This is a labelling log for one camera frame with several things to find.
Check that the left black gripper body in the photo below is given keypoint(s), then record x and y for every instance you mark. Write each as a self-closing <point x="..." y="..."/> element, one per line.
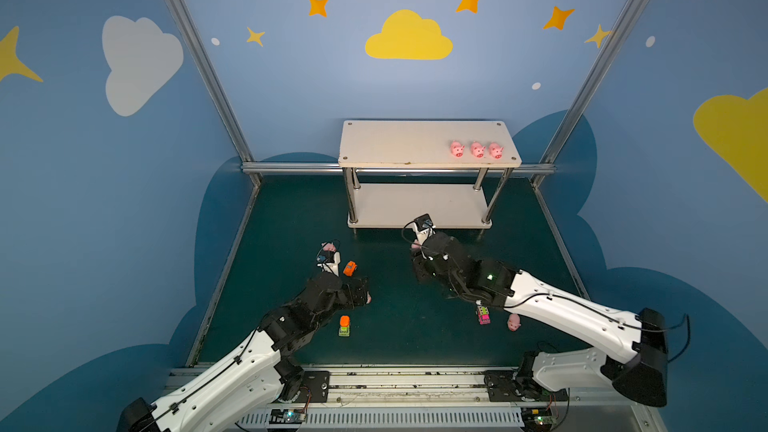
<point x="351" y="291"/>

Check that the pink green toy truck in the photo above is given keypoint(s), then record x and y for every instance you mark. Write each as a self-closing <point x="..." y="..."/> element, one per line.
<point x="483" y="315"/>

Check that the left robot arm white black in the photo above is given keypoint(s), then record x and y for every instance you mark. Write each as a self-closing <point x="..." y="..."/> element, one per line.
<point x="258" y="371"/>

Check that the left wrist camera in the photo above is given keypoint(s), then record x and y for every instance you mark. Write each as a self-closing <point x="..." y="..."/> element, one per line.
<point x="329" y="261"/>

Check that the aluminium frame post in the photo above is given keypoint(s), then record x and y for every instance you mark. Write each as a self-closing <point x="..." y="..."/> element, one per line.
<point x="622" y="28"/>
<point x="191" y="36"/>

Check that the right controller board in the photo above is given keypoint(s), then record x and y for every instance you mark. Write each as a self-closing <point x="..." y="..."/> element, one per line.
<point x="537" y="420"/>

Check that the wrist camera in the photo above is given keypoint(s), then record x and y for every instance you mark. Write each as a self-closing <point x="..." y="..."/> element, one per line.
<point x="329" y="261"/>
<point x="423" y="227"/>

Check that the orange green toy truck left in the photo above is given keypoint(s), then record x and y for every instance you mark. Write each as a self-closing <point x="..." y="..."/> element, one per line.
<point x="344" y="326"/>

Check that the white two-tier shelf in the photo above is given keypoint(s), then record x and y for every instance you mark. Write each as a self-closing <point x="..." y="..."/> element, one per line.
<point x="407" y="146"/>

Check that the left aluminium frame post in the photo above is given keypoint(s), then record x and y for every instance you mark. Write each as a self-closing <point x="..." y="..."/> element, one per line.
<point x="191" y="36"/>

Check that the left controller board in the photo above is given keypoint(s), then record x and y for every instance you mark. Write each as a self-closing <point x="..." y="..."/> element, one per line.
<point x="287" y="417"/>

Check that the right aluminium frame post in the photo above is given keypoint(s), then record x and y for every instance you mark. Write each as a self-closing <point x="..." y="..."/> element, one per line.
<point x="622" y="28"/>

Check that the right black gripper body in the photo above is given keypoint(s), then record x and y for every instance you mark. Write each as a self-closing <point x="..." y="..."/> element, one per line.
<point x="424" y="261"/>

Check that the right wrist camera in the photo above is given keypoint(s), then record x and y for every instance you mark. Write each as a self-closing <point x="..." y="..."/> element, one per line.
<point x="423" y="227"/>

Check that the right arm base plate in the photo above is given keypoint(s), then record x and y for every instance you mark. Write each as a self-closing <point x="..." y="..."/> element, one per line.
<point x="503" y="386"/>

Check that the rear aluminium frame bar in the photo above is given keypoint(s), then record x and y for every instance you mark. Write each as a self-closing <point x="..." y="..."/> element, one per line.
<point x="264" y="167"/>

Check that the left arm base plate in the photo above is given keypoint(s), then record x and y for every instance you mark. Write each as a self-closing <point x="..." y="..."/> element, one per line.
<point x="309" y="386"/>

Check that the controller board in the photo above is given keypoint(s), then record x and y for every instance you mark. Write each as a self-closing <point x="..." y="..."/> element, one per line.
<point x="287" y="417"/>
<point x="537" y="420"/>

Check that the orange toy car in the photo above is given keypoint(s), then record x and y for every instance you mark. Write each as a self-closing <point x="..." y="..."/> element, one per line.
<point x="350" y="269"/>

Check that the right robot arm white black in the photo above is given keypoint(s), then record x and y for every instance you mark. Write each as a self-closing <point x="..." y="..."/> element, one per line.
<point x="625" y="351"/>

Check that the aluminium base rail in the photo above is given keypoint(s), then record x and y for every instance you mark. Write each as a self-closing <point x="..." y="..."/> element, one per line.
<point x="437" y="399"/>

